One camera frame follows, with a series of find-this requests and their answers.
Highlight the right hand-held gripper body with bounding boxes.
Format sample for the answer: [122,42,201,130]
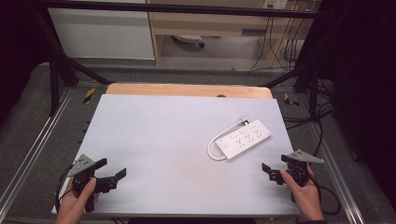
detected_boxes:
[268,148,325,189]

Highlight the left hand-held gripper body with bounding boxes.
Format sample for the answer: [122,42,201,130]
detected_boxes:
[66,153,120,214]

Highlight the person's right hand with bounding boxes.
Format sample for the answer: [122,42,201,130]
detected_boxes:
[279,164,325,223]

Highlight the person's left hand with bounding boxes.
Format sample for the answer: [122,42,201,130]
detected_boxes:
[54,176,101,224]

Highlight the white power strip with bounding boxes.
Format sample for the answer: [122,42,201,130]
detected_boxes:
[214,119,273,161]

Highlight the white table board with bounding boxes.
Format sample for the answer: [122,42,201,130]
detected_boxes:
[50,93,301,217]

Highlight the yellow black floor tape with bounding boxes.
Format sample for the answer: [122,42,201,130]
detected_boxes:
[283,92,301,107]
[82,87,96,105]

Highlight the wooden table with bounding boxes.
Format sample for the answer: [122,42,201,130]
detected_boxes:
[105,82,274,100]

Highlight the white cabinet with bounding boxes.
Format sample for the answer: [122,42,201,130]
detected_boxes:
[47,0,156,61]

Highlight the office chair base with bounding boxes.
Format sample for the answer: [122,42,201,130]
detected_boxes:
[172,34,206,49]

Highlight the light wooden desk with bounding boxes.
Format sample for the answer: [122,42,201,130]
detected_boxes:
[145,0,314,66]

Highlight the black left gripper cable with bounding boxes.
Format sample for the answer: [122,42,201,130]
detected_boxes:
[54,163,76,214]

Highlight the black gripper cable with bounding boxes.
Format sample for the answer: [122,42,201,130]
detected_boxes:
[307,173,342,217]
[54,163,76,214]

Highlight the aluminium floor rail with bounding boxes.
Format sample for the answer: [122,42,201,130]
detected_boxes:
[0,88,74,204]
[309,122,366,224]

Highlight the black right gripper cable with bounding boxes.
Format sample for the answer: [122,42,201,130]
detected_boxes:
[307,173,342,217]

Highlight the white power strip cable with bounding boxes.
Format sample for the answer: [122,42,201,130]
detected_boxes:
[206,120,243,162]

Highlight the black floor cables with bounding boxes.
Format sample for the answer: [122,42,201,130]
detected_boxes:
[282,78,335,158]

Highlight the black hanging cables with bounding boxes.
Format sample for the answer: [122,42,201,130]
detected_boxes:
[247,8,304,73]

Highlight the white wall socket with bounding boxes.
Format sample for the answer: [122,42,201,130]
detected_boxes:
[262,0,290,10]

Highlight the black metal frame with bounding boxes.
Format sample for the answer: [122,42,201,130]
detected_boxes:
[30,0,332,123]

